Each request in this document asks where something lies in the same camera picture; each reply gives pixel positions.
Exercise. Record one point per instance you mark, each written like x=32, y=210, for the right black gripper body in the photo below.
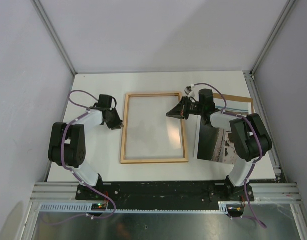
x=195, y=108

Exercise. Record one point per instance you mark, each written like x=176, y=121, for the wooden picture frame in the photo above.
x=153, y=160

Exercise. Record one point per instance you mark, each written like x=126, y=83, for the brown frame backing board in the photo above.
x=235, y=104

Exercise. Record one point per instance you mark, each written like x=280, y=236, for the aerial beach photo print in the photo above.
x=214, y=145

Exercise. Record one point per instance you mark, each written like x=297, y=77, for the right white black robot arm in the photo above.
x=248, y=133

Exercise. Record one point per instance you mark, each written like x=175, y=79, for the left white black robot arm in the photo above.
x=67, y=146

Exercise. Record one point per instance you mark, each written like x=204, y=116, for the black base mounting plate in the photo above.
x=168, y=195

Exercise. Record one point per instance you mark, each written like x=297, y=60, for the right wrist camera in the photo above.
x=189, y=91

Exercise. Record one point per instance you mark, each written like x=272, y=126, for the left aluminium corner post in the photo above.
x=38, y=6

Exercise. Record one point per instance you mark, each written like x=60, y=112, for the aluminium corner post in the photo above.
x=38, y=6
x=276, y=30

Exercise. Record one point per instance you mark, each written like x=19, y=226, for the grey slotted cable duct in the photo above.
x=84, y=207

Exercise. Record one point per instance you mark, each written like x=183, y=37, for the aluminium front rail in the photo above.
x=264, y=193

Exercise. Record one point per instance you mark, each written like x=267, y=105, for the right aluminium corner post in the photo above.
x=276, y=30

